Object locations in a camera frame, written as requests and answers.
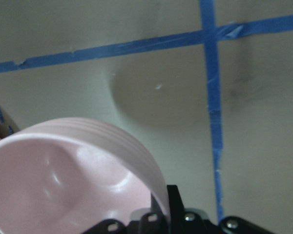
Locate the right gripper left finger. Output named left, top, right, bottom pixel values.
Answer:
left=84, top=194, right=168, bottom=234

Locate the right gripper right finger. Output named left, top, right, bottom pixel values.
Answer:
left=167, top=185, right=273, bottom=234

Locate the pink bowl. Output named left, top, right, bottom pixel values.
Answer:
left=0, top=117, right=170, bottom=234

